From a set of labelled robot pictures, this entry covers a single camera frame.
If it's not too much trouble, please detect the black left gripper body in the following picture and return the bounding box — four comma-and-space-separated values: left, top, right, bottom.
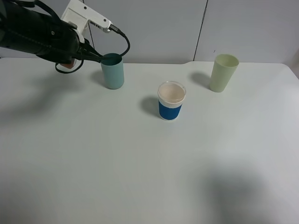
44, 21, 79, 64

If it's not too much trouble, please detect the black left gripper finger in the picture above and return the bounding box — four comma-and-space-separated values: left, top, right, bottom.
78, 39, 103, 63

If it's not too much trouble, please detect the clear plastic drink bottle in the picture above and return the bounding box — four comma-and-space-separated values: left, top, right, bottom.
60, 59, 77, 69

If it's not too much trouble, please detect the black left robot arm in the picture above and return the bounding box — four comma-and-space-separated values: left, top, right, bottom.
0, 0, 101, 64

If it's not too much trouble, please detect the teal plastic cup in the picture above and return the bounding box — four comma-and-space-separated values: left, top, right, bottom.
101, 53, 124, 89

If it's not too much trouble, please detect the white cup with blue sleeve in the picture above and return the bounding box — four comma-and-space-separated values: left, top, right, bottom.
157, 81, 186, 120

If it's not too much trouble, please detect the pale green plastic cup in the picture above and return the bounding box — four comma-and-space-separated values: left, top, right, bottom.
209, 54, 239, 92

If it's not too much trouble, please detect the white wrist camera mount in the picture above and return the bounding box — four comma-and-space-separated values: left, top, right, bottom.
61, 0, 112, 43

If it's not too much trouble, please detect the black braided camera cable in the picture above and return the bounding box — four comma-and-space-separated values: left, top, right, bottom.
32, 0, 130, 75

